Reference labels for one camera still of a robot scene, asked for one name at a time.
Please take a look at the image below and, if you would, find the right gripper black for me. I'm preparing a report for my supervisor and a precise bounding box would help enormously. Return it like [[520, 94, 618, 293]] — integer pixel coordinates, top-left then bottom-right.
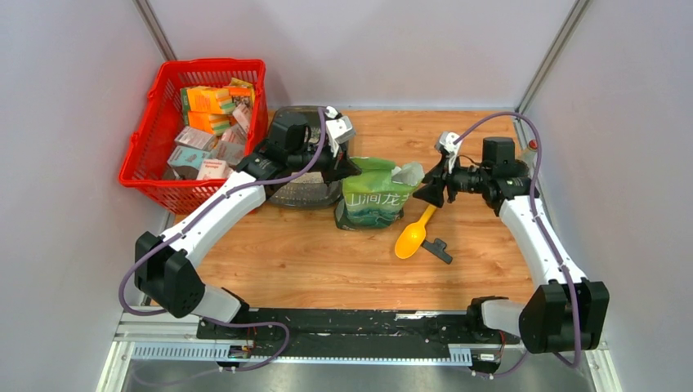
[[412, 153, 490, 208]]

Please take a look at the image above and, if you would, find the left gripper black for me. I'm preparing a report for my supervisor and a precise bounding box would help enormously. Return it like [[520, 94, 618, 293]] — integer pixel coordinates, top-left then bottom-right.
[[287, 138, 360, 187]]

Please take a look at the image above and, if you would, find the green litter bag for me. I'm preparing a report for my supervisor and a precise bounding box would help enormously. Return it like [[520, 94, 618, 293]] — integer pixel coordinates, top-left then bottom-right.
[[334, 157, 425, 231]]

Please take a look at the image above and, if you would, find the yellow plastic scoop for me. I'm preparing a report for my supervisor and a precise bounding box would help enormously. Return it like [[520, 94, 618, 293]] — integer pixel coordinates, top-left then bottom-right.
[[394, 205, 437, 260]]

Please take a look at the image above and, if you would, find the black bag clip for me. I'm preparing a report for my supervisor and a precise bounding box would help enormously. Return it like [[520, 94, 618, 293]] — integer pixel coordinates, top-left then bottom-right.
[[422, 238, 453, 265]]

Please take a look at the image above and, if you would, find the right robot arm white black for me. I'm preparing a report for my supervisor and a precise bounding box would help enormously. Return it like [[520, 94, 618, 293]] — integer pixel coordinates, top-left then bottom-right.
[[413, 131, 610, 354]]

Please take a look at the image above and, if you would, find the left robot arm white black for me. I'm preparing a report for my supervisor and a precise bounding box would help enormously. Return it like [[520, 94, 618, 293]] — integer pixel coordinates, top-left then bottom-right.
[[121, 106, 360, 339]]

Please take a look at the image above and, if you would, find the grey litter box tray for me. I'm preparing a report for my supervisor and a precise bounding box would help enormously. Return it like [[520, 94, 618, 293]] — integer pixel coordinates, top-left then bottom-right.
[[266, 105, 348, 209]]

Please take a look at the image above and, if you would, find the white pink sponge box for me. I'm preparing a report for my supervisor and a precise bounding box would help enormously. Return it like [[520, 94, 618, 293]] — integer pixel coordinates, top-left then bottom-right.
[[196, 158, 233, 180]]

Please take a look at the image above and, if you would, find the pink grey box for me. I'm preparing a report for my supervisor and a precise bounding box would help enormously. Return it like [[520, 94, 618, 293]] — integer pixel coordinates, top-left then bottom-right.
[[174, 126, 217, 151]]

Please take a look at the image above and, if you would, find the teal grey box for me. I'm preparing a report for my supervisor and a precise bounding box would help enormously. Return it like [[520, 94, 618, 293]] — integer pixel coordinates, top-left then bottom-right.
[[167, 145, 212, 180]]

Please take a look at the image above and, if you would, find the dark cola bottle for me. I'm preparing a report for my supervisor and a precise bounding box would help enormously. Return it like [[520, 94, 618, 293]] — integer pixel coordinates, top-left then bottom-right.
[[519, 139, 539, 170]]

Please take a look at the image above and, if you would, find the orange sponge pack lower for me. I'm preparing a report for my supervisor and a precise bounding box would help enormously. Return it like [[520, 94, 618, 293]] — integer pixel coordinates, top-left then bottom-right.
[[185, 111, 232, 136]]

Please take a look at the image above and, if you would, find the orange sponge pack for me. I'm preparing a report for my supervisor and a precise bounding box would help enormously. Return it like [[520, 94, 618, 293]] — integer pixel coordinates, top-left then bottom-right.
[[185, 111, 232, 136], [180, 86, 235, 114]]

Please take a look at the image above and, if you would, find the yellow patterned packet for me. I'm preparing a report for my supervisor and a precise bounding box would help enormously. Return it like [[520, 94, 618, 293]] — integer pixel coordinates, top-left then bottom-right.
[[226, 78, 256, 109]]

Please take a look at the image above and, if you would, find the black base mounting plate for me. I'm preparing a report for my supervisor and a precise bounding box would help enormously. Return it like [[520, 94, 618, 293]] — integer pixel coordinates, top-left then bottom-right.
[[196, 308, 520, 360]]

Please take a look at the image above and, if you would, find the orange sponge pack upper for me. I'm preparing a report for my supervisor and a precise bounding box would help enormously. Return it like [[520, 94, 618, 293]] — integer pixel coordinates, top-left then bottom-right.
[[180, 86, 235, 114]]

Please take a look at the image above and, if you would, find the red plastic shopping basket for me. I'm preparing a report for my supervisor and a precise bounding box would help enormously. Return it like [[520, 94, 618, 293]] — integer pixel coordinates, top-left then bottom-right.
[[119, 58, 268, 215]]

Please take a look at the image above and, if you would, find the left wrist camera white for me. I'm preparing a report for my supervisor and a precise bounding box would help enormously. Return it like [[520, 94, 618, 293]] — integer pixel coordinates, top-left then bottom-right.
[[324, 106, 356, 158]]

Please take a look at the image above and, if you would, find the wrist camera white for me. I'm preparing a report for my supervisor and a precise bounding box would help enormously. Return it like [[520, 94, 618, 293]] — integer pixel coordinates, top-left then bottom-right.
[[324, 106, 356, 158], [435, 131, 461, 174]]

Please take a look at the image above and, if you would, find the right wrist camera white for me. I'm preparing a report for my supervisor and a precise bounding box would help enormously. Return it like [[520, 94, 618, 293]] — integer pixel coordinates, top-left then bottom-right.
[[435, 131, 461, 174]]

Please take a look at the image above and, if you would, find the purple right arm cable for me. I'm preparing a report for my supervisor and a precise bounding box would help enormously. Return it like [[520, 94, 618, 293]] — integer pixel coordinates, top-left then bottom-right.
[[452, 111, 583, 379]]

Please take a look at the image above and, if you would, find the aluminium frame rail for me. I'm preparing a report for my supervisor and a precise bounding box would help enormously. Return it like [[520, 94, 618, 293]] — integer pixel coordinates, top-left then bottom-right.
[[97, 314, 622, 391]]

